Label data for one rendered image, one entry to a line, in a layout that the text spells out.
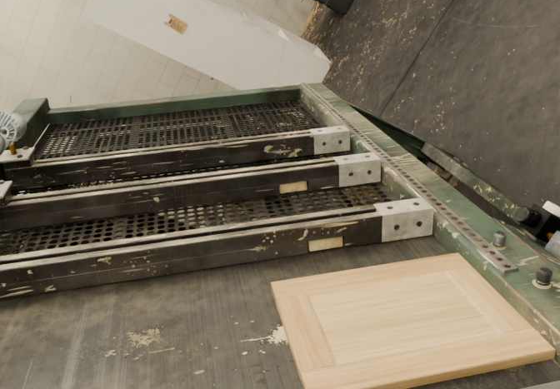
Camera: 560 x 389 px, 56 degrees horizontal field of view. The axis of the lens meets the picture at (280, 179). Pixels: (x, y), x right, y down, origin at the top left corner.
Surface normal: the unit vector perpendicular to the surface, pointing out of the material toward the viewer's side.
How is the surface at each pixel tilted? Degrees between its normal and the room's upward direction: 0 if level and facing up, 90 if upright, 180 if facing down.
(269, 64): 90
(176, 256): 90
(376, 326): 60
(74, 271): 90
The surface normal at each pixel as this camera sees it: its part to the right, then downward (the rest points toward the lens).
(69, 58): 0.15, 0.47
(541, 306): -0.05, -0.92
